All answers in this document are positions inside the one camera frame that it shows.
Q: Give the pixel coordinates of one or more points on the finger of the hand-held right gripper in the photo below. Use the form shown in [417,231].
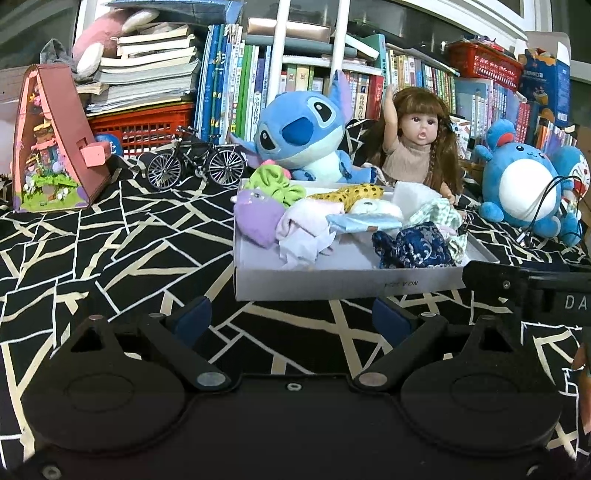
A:
[494,281]

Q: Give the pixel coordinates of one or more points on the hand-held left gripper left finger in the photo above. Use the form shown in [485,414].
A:
[194,318]

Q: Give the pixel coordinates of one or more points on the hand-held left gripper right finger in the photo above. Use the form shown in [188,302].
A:
[392,318]

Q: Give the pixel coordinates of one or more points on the dark blue brocade pouch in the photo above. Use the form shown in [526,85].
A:
[411,247]

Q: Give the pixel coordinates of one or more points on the white cardboard box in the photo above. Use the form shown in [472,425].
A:
[323,281]

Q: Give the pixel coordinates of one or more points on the green checked cloth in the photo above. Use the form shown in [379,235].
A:
[434,212]

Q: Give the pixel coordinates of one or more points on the light blue packet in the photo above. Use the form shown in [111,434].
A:
[364,222]

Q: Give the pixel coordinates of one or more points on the white fluffy cat plush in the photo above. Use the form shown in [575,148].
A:
[374,207]

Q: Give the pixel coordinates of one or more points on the white thin cloth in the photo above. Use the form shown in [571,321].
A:
[300,251]

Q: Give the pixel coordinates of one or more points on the gold sequin bow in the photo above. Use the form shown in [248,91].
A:
[351,191]

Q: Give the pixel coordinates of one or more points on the light pink fuzzy cloth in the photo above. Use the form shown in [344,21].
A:
[304,217]

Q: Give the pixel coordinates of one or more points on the green fabric scrunchie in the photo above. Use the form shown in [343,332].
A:
[272,187]

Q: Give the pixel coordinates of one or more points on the bright pink fuzzy cloth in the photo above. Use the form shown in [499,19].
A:
[268,162]

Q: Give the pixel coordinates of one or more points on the person's right hand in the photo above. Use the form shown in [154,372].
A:
[584,364]

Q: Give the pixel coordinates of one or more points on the round blue mouse plush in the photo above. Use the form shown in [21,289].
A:
[521,184]

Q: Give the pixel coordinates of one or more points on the black white patterned blanket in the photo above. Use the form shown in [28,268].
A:
[115,249]

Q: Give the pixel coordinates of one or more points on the blue robot cat plush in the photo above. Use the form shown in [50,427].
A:
[577,170]

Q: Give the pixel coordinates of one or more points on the white printed box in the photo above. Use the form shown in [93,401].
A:
[459,134]

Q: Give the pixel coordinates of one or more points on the brown-haired baby doll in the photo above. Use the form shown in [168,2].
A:
[420,138]

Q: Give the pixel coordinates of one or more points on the black model bicycle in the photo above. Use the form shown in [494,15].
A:
[198,150]

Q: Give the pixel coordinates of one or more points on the blue round toy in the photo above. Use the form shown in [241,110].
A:
[111,141]

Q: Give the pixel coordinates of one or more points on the blue printed carton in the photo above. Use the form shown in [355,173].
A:
[547,87]

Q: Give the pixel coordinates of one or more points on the red plastic basket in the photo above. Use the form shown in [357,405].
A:
[138,124]

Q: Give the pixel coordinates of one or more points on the blue alien plush toy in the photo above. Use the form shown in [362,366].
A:
[304,129]

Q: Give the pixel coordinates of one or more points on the red basket with goods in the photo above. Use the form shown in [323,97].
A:
[480,60]

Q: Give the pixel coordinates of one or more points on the pink miniature house model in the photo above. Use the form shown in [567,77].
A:
[46,138]

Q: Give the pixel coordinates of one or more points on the row of upright books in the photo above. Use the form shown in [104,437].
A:
[231,78]

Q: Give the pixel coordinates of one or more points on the stack of flat books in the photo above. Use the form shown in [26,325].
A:
[147,69]

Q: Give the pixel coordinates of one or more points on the pink rabbit plush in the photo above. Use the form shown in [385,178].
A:
[97,41]

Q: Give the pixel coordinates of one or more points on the grey plush toy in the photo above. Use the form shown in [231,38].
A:
[55,50]

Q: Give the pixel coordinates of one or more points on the brown flat box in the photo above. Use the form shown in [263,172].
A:
[286,30]

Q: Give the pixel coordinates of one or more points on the dark blue flat box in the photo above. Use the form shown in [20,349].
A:
[175,7]

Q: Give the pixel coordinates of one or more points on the white ladder frame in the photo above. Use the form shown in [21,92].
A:
[281,37]

